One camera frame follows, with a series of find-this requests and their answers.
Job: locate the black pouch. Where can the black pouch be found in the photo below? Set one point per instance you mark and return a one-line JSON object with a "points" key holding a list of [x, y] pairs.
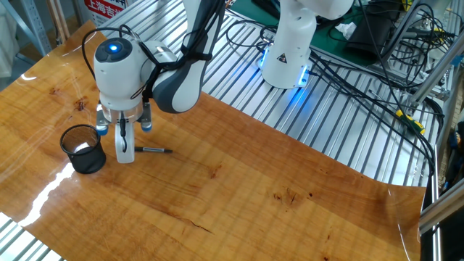
{"points": [[369, 36]]}

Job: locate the green cutting mat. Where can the green cutting mat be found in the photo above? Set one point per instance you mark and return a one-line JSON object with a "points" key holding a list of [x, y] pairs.
{"points": [[320, 45]]}

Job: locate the yellow green screwdriver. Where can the yellow green screwdriver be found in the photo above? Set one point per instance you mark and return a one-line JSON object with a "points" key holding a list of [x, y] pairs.
{"points": [[411, 123]]}

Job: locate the silver wrist-mounted camera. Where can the silver wrist-mounted camera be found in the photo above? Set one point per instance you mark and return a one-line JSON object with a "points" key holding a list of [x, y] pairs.
{"points": [[102, 125]]}

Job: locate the aluminium profile bar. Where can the aluminium profile bar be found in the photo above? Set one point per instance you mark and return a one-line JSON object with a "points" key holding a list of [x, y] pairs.
{"points": [[442, 208], [438, 72]]}

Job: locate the black and grey pen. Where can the black and grey pen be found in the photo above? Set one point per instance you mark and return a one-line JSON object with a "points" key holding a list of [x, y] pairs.
{"points": [[154, 149]]}

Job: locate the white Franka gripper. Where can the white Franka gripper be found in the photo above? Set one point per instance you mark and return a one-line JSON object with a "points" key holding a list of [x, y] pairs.
{"points": [[125, 145]]}

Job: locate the wooden stick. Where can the wooden stick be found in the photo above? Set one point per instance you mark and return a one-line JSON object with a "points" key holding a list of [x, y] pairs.
{"points": [[64, 21], [56, 21]]}

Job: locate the white crumpled tissue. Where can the white crumpled tissue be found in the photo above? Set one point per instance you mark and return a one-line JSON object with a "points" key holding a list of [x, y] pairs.
{"points": [[346, 29]]}

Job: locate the black mesh pen holder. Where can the black mesh pen holder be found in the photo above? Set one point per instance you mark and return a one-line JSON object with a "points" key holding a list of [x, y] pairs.
{"points": [[85, 156]]}

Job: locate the wood-grain table mat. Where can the wood-grain table mat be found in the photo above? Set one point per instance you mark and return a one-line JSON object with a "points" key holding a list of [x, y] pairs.
{"points": [[217, 188]]}

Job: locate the red and white sign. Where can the red and white sign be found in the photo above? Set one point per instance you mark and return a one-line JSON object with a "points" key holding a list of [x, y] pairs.
{"points": [[105, 11]]}

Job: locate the grey perforated metal shelf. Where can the grey perforated metal shelf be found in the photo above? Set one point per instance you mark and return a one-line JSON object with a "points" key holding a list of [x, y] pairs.
{"points": [[36, 25]]}

